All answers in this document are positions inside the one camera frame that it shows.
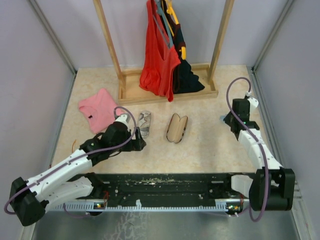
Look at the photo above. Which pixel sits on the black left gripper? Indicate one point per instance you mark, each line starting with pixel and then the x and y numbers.
pixel 137 144

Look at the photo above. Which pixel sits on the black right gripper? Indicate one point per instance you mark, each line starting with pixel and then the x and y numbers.
pixel 227 118

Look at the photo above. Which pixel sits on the map print glasses case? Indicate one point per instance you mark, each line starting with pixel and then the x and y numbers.
pixel 144 123

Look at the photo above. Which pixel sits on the brown plaid glasses case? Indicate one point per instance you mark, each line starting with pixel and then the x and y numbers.
pixel 176 128

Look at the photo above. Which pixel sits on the small light blue cloth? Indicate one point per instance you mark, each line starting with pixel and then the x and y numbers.
pixel 222 118

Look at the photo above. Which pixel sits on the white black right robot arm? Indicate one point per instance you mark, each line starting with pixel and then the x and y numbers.
pixel 272 186

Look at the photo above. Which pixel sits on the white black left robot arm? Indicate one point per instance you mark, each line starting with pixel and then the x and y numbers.
pixel 30 199

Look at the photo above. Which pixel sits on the pink folded t-shirt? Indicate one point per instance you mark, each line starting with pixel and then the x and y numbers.
pixel 98 110

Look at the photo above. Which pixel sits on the wooden clothes rack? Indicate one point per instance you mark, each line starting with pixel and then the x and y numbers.
pixel 129 91

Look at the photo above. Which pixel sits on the dark navy garment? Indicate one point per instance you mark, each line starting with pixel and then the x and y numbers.
pixel 184 80

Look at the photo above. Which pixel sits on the red tank top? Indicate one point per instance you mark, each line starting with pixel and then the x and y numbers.
pixel 159 63

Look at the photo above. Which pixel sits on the yellow clothes hanger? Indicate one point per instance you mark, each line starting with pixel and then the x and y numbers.
pixel 175 29

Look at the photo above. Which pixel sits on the grey clothes hanger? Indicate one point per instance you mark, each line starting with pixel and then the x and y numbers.
pixel 159 18

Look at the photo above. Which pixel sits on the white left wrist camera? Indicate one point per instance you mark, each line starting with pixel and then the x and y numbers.
pixel 124 119

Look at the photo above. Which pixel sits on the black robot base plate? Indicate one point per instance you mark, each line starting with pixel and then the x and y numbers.
pixel 169 190

